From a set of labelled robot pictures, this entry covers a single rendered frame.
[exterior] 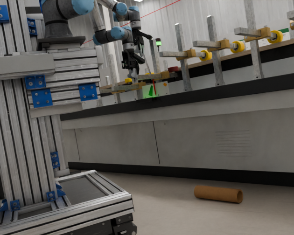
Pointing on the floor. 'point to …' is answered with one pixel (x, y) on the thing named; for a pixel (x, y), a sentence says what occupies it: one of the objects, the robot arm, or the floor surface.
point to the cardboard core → (219, 193)
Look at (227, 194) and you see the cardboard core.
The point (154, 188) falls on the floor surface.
